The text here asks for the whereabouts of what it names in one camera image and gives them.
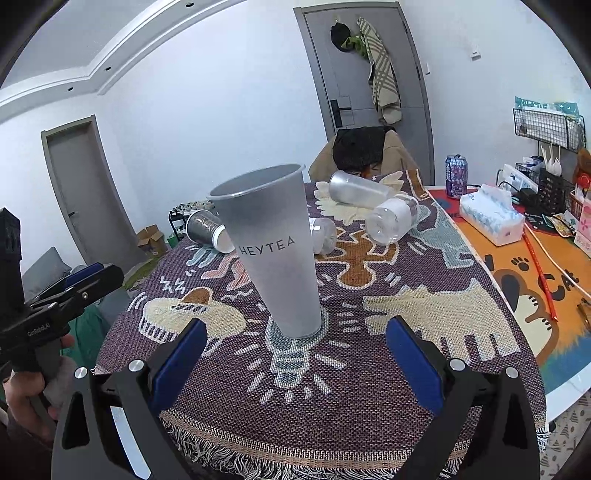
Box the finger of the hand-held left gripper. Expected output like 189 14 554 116
28 264 125 320
25 262 106 306

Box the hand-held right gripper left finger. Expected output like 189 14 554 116
51 318 208 480

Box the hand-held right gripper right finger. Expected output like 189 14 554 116
385 316 541 480

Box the person's left forearm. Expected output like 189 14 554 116
0 406 61 480

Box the dark paper cup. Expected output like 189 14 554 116
186 209 236 254

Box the tall grey cup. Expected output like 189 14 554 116
206 163 324 339

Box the clear cup with white band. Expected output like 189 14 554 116
366 195 420 245

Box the frosted plastic cup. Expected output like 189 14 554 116
329 170 393 206

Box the person's left hand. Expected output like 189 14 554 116
0 335 77 432

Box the green cloth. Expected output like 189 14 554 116
74 305 112 365

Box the cardboard box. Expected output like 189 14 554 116
135 224 168 257

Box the printed woven blanket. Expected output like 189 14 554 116
92 168 548 480

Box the grey room door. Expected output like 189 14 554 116
41 115 148 268

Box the black shoe rack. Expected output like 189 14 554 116
168 200 218 241

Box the orange cat table mat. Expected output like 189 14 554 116
427 185 591 393

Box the red stick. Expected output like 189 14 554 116
524 226 559 322

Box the blue white tissue pack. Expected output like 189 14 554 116
458 184 526 246

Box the grey patterned cloth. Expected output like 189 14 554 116
540 406 591 480

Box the purple drink can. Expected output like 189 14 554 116
444 154 469 199

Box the colourful snack packet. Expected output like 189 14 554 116
545 215 575 237

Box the white power strip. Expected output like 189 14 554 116
501 164 539 190

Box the pink packet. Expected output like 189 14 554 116
574 198 591 257

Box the black jacket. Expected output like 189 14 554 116
332 126 387 168

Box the black mesh holder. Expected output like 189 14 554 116
538 166 575 215

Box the white plastic cutlery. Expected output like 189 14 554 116
540 145 564 176

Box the brown stuffed toy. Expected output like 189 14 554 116
574 148 591 190

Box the plaid scarf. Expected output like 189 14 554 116
356 17 402 125

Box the grey entrance door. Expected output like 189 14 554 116
294 0 435 185

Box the green hanging toy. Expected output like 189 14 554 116
344 34 371 59

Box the black cap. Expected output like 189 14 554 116
330 21 352 51

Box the white cable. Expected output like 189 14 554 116
531 228 580 284

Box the black door lock handle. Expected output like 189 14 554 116
331 98 352 127

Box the black wire wall basket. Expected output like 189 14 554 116
512 107 586 153

